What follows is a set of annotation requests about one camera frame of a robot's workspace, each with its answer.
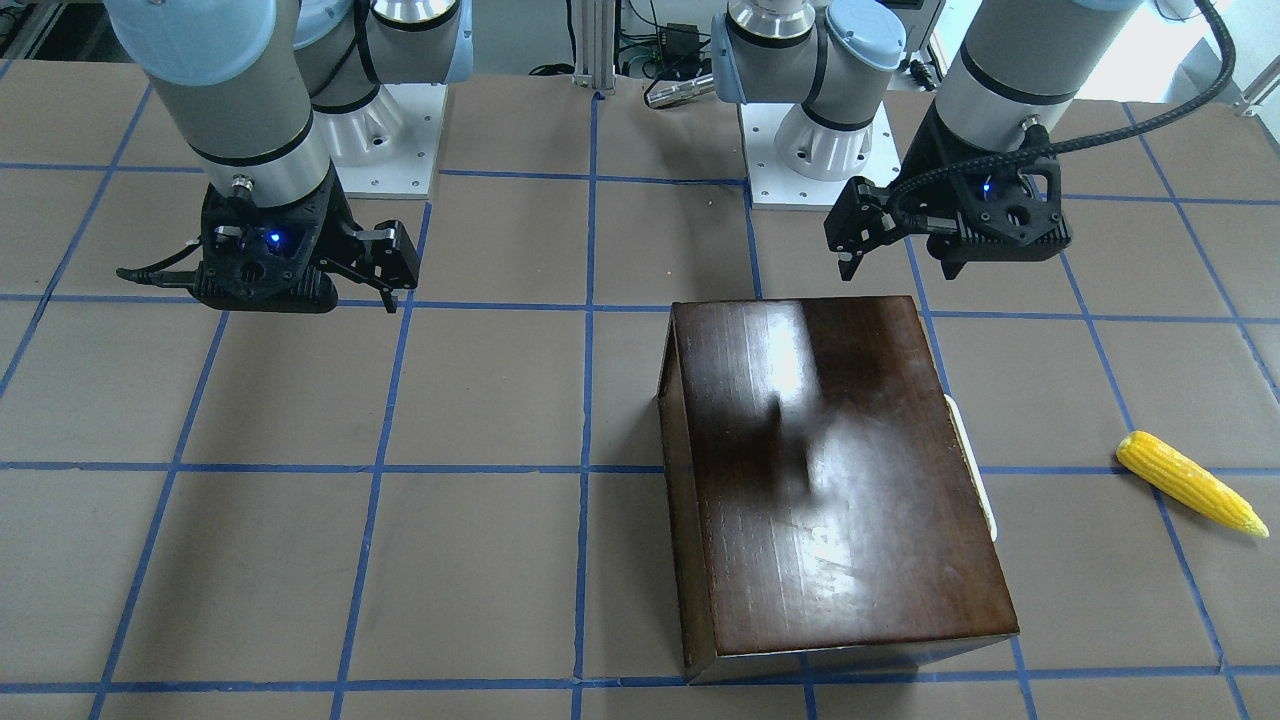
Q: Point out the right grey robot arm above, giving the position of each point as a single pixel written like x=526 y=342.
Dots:
x=276 y=99

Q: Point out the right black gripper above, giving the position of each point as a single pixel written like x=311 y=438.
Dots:
x=339 y=222

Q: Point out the yellow corn cob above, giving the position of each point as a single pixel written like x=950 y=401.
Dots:
x=1183 y=479

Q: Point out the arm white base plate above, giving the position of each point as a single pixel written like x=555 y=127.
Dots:
x=794 y=165
x=388 y=149

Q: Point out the light wood drawer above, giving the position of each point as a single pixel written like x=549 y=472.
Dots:
x=973 y=467

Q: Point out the silver metal cylinder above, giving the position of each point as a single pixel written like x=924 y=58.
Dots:
x=679 y=93

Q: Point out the dark brown wooden drawer box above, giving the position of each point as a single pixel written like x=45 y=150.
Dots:
x=821 y=511

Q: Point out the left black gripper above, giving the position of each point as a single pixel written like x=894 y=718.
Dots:
x=934 y=150

